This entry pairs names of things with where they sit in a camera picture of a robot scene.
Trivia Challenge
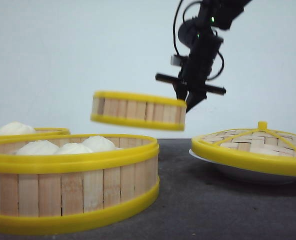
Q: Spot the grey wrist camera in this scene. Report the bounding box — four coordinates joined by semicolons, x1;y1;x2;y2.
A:
170;54;188;67

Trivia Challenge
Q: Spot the woven bamboo steamer lid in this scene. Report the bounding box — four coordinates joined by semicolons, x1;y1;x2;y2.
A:
191;121;296;177

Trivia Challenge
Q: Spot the black cable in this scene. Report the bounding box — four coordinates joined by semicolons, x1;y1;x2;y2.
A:
172;0;225;81

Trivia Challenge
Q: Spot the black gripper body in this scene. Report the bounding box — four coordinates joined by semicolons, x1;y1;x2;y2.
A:
155;27;226;98

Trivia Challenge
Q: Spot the white bun far-left basket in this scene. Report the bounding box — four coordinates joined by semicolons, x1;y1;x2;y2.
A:
0;121;36;136

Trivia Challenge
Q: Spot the white shallow plate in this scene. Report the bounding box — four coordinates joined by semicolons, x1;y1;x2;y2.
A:
188;149;296;186

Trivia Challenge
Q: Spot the white bun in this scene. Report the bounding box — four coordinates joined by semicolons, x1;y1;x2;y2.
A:
54;143;93;155
15;140;59;156
82;135;116;153

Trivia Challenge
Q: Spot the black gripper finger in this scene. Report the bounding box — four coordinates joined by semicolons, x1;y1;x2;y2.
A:
172;82;188;101
185;91;205;113

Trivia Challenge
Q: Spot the bamboo steamer basket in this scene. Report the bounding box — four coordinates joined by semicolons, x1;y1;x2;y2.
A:
90;91;186;131
0;134;160;235
0;127;72;137

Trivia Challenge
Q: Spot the white bun front left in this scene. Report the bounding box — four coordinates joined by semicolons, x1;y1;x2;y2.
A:
15;140;59;156

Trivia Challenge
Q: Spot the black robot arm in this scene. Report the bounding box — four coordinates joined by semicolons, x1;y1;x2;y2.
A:
155;0;249;112

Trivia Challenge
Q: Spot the white bun front middle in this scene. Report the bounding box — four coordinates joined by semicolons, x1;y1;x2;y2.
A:
54;143;93;155

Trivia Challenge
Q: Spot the white bun front right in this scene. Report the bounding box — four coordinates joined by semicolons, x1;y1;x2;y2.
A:
82;135;116;153

